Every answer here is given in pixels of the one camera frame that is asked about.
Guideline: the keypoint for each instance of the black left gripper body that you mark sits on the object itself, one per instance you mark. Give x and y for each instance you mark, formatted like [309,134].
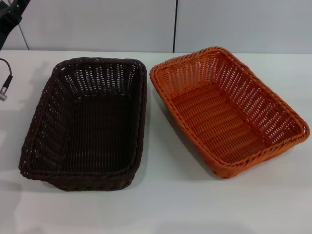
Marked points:
[9,14]

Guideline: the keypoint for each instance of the dark brown wicker basket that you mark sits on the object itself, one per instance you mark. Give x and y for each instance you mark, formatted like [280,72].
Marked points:
[97,136]

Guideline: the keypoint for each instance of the orange wicker basket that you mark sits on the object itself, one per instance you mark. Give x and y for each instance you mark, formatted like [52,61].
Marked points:
[219,122]

